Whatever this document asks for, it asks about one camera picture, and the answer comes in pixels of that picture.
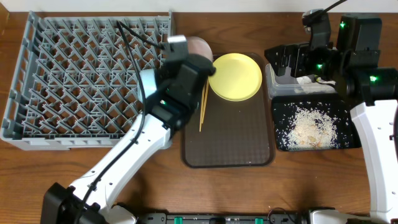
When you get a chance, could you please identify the pale pink bowl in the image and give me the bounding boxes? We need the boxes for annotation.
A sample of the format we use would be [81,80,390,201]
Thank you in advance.
[187,37,213,62]

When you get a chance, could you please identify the light blue bowl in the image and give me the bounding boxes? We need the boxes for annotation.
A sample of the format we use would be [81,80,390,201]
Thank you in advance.
[137,69,157,103]

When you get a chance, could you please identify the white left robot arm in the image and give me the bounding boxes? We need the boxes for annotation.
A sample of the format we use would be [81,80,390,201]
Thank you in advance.
[40,54,216,223]

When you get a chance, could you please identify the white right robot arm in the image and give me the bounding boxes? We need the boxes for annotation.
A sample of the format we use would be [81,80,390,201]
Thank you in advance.
[264,9,397,223]

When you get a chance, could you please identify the clear plastic waste bin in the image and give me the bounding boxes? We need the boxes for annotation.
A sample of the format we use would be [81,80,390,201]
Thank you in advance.
[266,63,336,99]

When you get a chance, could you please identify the crumpled white tissue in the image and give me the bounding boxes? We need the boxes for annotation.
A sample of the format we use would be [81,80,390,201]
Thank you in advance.
[296,76,313,85]

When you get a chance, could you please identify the left wooden chopstick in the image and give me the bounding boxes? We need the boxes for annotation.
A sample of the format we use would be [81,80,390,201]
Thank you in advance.
[199,89,205,132]

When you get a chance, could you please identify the wooden chopstick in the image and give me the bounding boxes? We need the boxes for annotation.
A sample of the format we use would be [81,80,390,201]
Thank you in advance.
[199,89,205,132]
[201,79,210,124]

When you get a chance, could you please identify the right wooden chopstick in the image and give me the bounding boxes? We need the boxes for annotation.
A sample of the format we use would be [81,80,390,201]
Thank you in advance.
[201,79,210,124]

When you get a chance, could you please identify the yellow round plate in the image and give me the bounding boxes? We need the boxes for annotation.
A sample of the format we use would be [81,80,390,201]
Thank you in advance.
[209,53,262,101]

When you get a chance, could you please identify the black tray with rice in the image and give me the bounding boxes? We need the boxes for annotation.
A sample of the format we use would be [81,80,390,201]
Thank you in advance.
[271,94,361,152]

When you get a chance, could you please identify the dark brown serving tray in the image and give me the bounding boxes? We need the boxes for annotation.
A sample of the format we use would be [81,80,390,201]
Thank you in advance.
[180,52,276,169]

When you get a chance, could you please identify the grey plastic dish rack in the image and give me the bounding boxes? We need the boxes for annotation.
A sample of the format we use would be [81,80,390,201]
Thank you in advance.
[1,12,175,151]

